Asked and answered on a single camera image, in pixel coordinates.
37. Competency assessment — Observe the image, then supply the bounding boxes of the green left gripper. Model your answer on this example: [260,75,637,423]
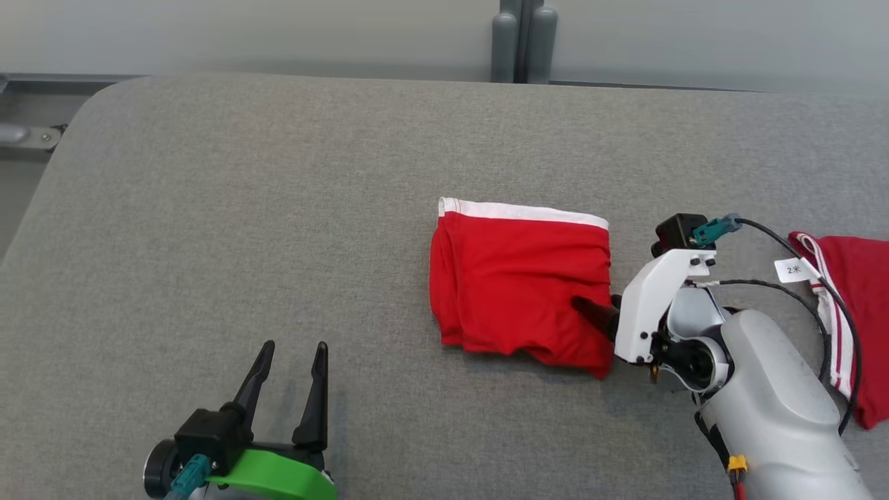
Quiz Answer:
[208,340,338,500]

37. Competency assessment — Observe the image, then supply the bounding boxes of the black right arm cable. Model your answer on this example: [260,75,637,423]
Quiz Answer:
[735,217,863,437]

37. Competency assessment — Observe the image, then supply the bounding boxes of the grey partition base rail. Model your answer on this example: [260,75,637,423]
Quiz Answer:
[0,72,150,98]

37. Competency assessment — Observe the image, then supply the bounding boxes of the red basketball jersey black print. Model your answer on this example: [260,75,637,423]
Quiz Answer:
[788,231,889,430]

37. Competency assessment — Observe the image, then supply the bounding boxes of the red shorts white waistband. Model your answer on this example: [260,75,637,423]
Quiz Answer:
[429,197,615,381]

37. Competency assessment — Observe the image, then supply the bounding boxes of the grey metal post round feet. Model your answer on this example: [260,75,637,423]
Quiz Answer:
[490,0,558,84]

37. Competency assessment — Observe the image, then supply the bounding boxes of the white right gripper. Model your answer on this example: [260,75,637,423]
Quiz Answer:
[571,249,717,366]

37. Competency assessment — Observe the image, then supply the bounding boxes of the teal cable connector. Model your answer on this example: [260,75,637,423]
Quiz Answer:
[691,214,742,249]
[170,453,213,497]

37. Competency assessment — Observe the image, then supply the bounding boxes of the white cable label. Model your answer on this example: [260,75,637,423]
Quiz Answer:
[774,257,822,284]

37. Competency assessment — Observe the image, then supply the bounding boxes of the thin black cable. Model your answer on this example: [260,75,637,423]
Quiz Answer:
[695,278,831,383]

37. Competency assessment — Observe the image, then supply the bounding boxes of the grey metal bracket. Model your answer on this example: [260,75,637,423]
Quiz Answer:
[0,122,68,151]

